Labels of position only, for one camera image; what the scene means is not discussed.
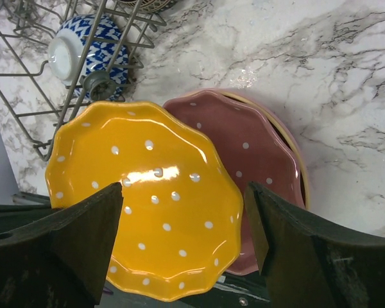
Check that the dark brown cream bowl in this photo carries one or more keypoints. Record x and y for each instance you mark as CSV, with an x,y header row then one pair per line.
x,y
155,6

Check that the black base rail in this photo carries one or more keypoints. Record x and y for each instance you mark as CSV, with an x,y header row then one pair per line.
x,y
229,291

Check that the brown plate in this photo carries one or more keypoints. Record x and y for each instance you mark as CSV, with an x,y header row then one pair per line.
x,y
248,145

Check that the red patterned bowl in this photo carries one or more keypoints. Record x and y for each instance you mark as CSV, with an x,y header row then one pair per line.
x,y
64,51

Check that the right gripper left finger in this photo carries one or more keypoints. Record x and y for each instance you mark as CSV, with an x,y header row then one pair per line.
x,y
58,257

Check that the orange polka dot plate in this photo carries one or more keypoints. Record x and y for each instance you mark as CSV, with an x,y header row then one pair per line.
x,y
180,224

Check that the grey wire dish rack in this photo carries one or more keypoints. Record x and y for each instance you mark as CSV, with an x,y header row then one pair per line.
x,y
32,98

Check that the yellow pink rimmed plate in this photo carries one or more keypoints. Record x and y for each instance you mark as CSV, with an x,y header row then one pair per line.
x,y
251,99

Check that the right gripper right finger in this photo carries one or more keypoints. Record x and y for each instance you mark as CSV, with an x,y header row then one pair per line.
x,y
309,261

